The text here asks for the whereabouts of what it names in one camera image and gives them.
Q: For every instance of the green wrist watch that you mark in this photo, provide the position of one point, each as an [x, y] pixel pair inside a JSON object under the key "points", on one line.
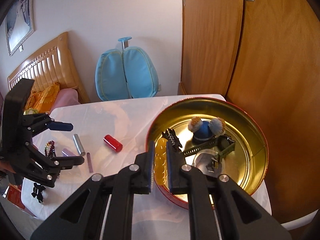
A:
{"points": [[225, 146]]}

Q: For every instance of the orange pillow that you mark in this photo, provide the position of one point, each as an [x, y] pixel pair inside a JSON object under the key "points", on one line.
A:
{"points": [[46, 97]]}

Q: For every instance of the framed wall picture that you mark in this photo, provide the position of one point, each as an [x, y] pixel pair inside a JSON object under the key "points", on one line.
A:
{"points": [[18, 22]]}

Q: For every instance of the wooden wardrobe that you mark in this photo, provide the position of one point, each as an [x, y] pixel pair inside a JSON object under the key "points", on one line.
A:
{"points": [[275, 55]]}

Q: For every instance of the clear round plastic container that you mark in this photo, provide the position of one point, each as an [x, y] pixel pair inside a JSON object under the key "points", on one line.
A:
{"points": [[202, 160]]}

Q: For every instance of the blue chair backrest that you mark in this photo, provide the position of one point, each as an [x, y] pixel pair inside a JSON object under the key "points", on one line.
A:
{"points": [[125, 75]]}

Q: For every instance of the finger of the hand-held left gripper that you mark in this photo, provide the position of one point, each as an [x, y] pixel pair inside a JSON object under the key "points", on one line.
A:
{"points": [[61, 126], [70, 160]]}

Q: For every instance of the red round tin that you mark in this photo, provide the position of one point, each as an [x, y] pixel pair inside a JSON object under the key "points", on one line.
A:
{"points": [[250, 135]]}

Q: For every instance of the red lipstick tube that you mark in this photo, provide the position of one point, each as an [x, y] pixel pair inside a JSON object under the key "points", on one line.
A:
{"points": [[112, 143]]}

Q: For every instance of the blue plush hat with pompoms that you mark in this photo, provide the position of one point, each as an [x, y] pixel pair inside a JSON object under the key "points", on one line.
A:
{"points": [[203, 130]]}

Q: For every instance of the black claw hair clip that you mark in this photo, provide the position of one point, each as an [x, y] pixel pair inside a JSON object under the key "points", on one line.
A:
{"points": [[37, 191]]}

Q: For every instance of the wooden bed headboard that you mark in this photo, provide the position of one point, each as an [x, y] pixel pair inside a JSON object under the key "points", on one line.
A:
{"points": [[57, 65]]}

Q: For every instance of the pink bed sheet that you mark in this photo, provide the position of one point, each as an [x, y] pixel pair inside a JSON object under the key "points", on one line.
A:
{"points": [[67, 97]]}

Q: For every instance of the thin purple stick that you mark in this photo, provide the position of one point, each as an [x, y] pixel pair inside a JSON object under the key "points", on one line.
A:
{"points": [[89, 162]]}

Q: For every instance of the cabbage plush toy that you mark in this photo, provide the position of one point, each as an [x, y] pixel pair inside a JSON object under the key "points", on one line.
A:
{"points": [[31, 111]]}

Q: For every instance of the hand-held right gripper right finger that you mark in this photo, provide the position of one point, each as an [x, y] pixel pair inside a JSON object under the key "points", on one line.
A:
{"points": [[171, 165]]}

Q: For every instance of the black toothed hair clip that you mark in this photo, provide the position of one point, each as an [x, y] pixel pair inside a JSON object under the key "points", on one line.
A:
{"points": [[173, 138]]}

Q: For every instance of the silver lipstick tube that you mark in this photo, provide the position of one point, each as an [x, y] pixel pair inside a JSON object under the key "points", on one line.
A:
{"points": [[78, 143]]}

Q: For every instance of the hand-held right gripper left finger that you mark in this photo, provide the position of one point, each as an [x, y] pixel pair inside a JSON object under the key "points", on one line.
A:
{"points": [[150, 165]]}

